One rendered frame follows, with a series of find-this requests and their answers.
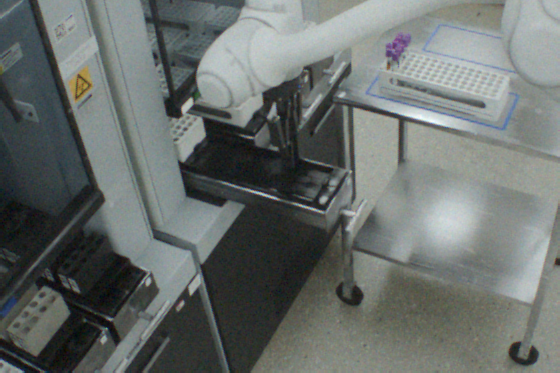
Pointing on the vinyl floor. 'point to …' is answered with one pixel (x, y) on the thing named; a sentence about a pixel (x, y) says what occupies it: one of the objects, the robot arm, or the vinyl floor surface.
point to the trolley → (531, 138)
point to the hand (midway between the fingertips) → (289, 149)
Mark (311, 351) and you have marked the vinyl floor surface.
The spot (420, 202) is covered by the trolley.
